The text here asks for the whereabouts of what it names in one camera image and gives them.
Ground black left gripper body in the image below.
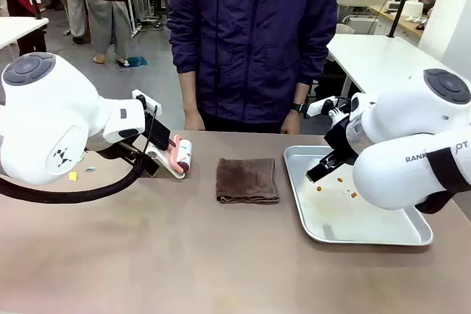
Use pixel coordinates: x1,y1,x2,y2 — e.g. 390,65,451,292
144,112,172,151

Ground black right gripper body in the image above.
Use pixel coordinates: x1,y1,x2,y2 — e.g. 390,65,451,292
323,115,361,165

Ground pink lint roller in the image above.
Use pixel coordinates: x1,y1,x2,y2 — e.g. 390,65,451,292
167,135,194,176

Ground brown towel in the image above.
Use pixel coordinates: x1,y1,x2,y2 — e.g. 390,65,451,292
215,157,280,205

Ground person's left forearm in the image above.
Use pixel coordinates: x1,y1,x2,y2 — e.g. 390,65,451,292
293,81,312,106

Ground person's right forearm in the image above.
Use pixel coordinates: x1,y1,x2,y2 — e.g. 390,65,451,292
178,70,200,113

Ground person's right hand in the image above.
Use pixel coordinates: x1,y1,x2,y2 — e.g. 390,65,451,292
183,108,206,132

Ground person's left hand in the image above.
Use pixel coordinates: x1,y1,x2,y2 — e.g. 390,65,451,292
280,109,303,135

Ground white folded stand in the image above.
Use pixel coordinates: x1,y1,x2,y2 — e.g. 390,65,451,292
144,143,187,180

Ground silver metal tray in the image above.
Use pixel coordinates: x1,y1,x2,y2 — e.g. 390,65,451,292
283,145,434,246

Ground black trousers of person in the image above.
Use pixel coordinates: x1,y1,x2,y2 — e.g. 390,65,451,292
198,110,295,135

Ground large white table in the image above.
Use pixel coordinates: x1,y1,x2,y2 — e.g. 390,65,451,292
325,33,457,99

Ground wooden counter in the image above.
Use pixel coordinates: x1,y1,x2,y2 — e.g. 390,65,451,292
367,4,430,40

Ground person in navy jacket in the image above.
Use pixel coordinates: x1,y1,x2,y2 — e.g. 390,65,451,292
166,0,339,124

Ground person in grey wide trousers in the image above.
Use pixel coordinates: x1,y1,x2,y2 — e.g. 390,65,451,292
76,0,134,67

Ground person in beige trousers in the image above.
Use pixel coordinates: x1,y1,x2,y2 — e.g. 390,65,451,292
54,0,92,46

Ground small white table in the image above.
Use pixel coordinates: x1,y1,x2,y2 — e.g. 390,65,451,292
0,15,50,51

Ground person in white shirt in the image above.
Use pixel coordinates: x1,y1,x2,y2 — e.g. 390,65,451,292
0,0,48,57

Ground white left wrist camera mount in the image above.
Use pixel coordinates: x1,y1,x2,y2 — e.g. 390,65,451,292
131,89,162,113

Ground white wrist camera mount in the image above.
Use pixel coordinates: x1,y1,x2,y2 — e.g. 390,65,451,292
131,89,162,113
305,95,351,120

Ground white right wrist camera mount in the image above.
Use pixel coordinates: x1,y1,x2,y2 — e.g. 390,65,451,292
305,95,351,120

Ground black left arm cable sleeve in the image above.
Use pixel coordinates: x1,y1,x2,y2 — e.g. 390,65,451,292
0,140,160,204

